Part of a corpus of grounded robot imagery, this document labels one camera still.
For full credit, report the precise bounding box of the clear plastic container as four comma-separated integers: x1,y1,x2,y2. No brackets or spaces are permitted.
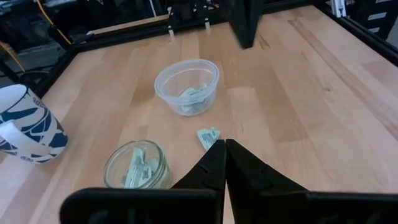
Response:
154,58,220,117

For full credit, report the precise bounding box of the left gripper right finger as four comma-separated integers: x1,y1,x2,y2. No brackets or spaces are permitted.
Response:
226,139,398,224

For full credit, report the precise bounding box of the aluminium frame post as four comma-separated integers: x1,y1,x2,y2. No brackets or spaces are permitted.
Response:
331,0,346,18

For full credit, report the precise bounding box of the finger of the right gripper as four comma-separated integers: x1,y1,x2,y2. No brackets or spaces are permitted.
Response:
228,0,249,50
247,0,265,50

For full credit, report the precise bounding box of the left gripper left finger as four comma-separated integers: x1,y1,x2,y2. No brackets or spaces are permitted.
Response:
59,139,227,224

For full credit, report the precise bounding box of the white blue patterned mug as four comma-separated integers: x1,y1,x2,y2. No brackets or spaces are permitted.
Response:
0,83,68,165

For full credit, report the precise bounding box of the clear glass jar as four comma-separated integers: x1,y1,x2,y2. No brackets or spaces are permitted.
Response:
103,139,172,190

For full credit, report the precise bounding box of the yellow cable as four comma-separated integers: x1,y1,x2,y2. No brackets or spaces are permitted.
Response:
36,0,73,46

